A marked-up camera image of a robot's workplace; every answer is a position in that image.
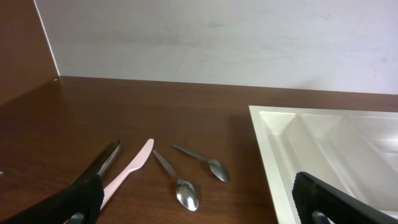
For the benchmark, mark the white plastic cutlery tray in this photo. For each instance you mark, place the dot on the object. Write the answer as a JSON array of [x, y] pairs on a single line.
[[354, 151]]

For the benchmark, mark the pink plastic knife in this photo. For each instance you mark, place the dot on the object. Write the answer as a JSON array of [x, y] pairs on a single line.
[[139, 160]]

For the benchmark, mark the steel teaspoon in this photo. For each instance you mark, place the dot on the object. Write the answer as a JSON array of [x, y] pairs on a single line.
[[217, 168], [185, 191]]

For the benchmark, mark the steel kitchen tongs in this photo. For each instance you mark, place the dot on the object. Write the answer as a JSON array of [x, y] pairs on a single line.
[[99, 166]]

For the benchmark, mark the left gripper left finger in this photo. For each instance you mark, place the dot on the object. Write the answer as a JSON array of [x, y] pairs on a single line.
[[84, 197]]

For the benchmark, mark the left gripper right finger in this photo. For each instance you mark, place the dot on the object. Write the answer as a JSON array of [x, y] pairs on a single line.
[[318, 202]]

